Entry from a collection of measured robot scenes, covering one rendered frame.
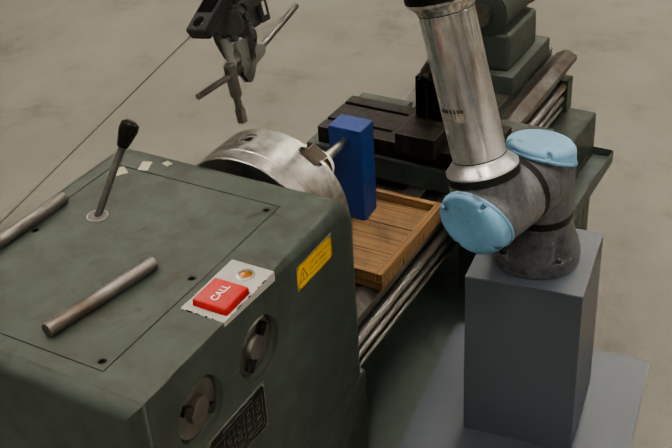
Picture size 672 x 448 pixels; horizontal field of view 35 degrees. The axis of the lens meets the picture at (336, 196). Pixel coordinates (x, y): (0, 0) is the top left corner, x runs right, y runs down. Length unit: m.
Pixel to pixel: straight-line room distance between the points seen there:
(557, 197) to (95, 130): 3.35
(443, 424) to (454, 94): 0.72
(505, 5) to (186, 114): 2.31
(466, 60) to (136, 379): 0.65
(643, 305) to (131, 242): 2.24
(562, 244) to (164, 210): 0.66
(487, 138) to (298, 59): 3.73
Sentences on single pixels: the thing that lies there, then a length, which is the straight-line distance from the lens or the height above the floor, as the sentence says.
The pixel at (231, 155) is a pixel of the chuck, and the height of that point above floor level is 1.24.
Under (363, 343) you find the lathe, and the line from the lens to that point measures 2.24.
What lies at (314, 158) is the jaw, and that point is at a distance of 1.99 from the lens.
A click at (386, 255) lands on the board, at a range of 2.26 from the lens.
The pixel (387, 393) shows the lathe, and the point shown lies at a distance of 2.44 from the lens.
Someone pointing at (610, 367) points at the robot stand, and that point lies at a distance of 2.21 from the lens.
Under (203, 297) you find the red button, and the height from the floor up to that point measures 1.27.
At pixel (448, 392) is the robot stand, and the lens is 2.13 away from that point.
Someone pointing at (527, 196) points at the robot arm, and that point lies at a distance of 1.68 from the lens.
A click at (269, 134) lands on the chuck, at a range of 2.00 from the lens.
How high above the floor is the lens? 2.18
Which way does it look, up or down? 32 degrees down
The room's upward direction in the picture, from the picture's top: 4 degrees counter-clockwise
